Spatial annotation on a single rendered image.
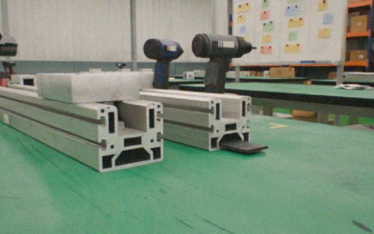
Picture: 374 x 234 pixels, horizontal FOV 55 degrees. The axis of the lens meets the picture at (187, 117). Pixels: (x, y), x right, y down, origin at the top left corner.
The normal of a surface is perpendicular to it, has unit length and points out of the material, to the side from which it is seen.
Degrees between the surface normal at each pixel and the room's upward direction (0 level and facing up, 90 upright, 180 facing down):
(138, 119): 90
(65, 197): 0
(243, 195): 0
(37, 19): 90
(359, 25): 92
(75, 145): 90
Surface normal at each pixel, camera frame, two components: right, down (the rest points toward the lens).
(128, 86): 0.62, 0.11
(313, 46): -0.83, 0.07
